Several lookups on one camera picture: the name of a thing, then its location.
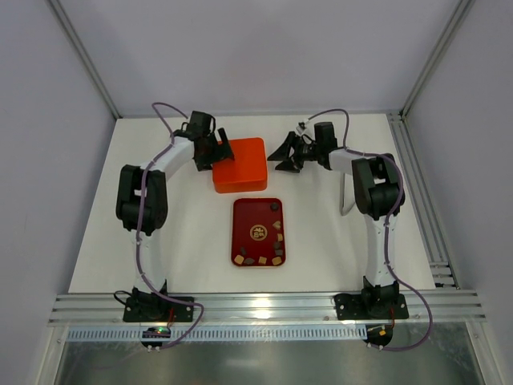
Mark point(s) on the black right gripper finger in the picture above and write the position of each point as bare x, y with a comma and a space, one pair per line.
288, 166
283, 152

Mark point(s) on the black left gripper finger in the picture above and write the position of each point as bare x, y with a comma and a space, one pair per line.
224, 148
204, 162

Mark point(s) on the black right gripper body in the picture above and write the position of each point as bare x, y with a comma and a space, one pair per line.
296, 151

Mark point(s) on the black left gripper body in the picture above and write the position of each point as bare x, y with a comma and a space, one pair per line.
214, 150

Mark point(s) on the orange box lid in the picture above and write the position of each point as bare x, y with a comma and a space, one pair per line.
250, 157

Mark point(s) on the metal tongs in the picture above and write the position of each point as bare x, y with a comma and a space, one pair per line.
346, 201

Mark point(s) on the orange chocolate box with tray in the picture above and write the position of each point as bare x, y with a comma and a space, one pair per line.
238, 183

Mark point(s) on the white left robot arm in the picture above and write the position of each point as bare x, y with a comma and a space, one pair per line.
142, 208

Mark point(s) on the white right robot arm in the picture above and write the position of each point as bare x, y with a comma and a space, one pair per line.
379, 194

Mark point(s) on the tan chocolate front left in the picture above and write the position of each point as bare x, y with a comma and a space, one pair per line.
239, 260

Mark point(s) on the red rectangular tray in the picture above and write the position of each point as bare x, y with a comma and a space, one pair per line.
253, 234

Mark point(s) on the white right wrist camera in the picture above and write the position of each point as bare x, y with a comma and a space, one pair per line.
302, 127

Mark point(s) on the aluminium side rail right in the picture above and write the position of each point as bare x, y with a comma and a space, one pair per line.
434, 241

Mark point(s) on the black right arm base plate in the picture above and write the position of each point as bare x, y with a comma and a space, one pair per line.
355, 307

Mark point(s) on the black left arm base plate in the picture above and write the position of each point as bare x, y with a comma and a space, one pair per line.
155, 309

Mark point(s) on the slotted cable duct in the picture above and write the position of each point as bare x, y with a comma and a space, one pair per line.
217, 333

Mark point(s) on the aluminium frame post left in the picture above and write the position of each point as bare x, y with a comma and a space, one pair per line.
62, 18

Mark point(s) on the aluminium frame post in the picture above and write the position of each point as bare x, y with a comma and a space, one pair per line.
62, 18
445, 39

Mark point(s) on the aluminium frame post right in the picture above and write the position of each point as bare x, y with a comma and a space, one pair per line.
445, 39

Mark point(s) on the aluminium front rail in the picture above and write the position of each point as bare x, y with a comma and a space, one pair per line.
277, 308

